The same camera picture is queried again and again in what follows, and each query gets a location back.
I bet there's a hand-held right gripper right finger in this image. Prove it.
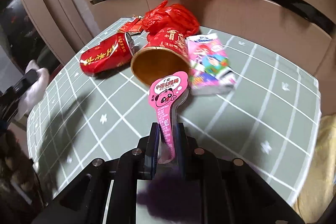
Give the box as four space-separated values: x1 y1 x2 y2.
176 122 305 224

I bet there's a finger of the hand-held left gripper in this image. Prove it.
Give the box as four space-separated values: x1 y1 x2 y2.
10 69 38 94

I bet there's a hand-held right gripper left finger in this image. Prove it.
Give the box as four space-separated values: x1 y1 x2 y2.
31 122 160 224

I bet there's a white tissue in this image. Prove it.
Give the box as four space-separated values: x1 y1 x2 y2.
20 60 50 119

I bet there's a pink snack packet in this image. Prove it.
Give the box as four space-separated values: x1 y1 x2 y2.
149 70 190 164

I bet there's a cartoon print tissue pack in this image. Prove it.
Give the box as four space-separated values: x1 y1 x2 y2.
185 33 237 96

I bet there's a red paper cup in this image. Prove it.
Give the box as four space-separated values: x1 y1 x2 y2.
130 27 191 86

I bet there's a green grid table mat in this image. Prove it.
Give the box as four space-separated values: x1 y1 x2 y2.
26 18 322 210

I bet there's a red drink can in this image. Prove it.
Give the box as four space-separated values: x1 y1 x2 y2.
79 32 135 76

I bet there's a small red wrapper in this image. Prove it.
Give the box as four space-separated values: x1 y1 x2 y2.
118 15 143 34

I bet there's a red plastic bag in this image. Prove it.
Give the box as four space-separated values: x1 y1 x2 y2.
142 0 200 35

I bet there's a brown door frame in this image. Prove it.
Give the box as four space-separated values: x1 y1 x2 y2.
14 0 105 64

